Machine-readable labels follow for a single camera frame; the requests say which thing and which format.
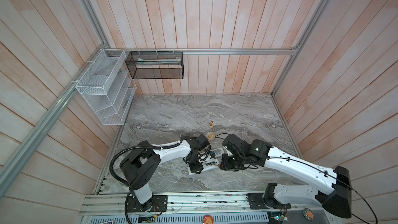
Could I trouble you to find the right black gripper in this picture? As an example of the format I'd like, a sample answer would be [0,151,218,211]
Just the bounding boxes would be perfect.
[216,152,244,170]

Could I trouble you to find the white remote control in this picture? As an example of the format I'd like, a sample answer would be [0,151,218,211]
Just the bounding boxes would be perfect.
[188,160,220,175]
[212,147,232,158]

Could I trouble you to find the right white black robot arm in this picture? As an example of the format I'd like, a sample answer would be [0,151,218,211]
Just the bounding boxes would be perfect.
[219,134,352,219]

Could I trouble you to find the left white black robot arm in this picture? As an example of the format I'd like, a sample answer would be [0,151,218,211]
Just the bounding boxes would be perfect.
[109,134,211,205]

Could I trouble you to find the round wooden coaster sticker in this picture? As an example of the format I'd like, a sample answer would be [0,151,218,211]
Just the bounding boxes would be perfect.
[206,132,216,141]

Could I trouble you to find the red round sticker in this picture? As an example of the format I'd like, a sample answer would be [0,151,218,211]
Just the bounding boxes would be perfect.
[202,215,214,224]

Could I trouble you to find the round badge sticker on right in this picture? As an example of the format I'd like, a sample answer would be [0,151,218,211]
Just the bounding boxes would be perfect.
[303,208,314,221]

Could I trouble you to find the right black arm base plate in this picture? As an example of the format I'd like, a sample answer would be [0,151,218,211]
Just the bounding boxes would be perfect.
[246,192,291,209]

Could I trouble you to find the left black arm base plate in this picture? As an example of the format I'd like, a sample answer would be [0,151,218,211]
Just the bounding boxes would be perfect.
[125,195,168,213]

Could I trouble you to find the black corrugated cable conduit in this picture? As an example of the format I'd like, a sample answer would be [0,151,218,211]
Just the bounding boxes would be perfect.
[108,139,187,188]

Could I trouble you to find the black wire mesh basket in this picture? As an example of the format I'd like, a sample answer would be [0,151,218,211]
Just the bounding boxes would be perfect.
[125,51,184,79]

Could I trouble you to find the aluminium front rail frame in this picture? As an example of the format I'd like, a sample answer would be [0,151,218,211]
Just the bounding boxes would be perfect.
[77,191,343,224]

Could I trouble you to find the horizontal aluminium wall rail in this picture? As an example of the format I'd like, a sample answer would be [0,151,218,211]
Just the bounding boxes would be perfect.
[115,48,299,56]

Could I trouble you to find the white wire mesh shelf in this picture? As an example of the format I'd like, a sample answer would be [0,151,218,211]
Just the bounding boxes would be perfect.
[76,49,136,125]

